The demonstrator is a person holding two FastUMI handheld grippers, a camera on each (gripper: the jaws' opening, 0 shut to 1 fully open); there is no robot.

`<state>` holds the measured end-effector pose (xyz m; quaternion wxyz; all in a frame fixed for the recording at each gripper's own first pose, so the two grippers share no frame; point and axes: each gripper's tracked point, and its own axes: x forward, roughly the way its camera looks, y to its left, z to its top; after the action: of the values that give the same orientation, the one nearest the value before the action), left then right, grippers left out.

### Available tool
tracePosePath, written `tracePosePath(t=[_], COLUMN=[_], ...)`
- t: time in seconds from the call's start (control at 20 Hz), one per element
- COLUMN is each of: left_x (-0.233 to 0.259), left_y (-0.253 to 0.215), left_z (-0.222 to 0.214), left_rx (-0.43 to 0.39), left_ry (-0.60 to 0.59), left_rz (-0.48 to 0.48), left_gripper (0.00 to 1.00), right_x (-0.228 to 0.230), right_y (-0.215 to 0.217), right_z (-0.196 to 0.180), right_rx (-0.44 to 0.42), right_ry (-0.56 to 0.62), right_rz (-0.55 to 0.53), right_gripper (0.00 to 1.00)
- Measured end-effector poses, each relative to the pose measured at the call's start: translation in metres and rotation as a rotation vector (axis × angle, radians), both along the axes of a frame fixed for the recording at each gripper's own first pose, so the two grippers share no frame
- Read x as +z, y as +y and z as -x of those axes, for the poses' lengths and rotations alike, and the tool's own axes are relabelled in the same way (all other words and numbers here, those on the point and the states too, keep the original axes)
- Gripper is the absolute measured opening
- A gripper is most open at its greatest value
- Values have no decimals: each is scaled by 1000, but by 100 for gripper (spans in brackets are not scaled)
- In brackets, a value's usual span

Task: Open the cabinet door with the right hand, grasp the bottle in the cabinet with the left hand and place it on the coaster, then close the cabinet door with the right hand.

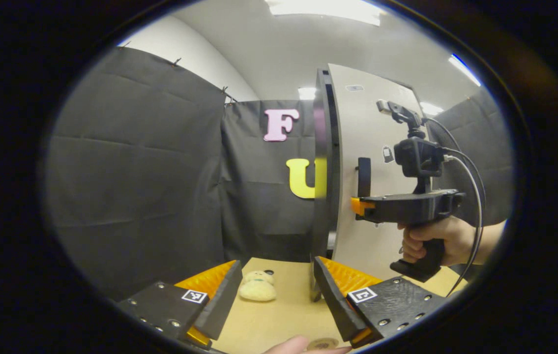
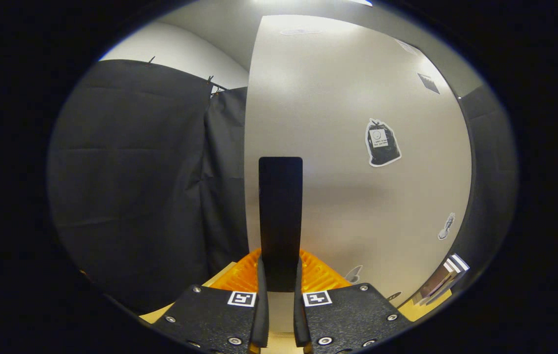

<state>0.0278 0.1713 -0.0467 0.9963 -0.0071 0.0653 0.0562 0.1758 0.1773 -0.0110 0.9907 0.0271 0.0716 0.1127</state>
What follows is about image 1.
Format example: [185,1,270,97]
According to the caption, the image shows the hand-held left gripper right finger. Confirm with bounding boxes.
[314,257,449,349]

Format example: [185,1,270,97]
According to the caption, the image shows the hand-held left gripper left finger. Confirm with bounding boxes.
[117,261,243,351]

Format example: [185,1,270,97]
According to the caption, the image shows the black door handle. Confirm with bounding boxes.
[356,157,372,198]

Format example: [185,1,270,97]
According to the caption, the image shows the grey cabinet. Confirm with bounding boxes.
[310,69,341,302]

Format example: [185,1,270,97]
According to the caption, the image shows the brown round coaster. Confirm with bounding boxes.
[307,338,340,351]

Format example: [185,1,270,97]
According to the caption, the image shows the beige cabinet door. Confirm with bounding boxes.
[328,63,432,282]

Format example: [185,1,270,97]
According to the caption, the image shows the cream plush toy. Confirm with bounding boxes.
[238,270,277,302]

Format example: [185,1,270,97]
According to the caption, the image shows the black backdrop cloth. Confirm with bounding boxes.
[45,47,513,300]

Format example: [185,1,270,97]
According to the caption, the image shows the grey cable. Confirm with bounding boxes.
[443,155,484,298]

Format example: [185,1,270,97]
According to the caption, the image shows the black cable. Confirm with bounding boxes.
[424,117,487,232]

